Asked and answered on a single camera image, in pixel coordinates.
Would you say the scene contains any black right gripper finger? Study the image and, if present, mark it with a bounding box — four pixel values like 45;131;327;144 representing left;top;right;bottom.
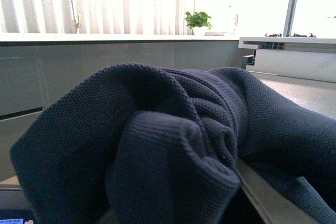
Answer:
236;160;316;224

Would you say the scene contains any dark navy knit garment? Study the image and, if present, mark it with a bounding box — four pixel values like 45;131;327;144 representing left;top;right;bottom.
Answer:
10;63;335;223

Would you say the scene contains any black gas stove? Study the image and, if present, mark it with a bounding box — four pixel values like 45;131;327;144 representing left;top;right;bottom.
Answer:
265;33;316;38

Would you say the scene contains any green potted plant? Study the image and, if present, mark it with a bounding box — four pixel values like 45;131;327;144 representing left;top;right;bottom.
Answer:
184;12;213;35

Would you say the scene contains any chrome kitchen faucet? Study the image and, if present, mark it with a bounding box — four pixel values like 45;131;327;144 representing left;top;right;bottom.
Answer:
70;0;81;34

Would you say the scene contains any grey kitchen counter cabinet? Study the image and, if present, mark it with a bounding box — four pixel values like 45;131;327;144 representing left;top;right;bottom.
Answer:
1;33;246;185

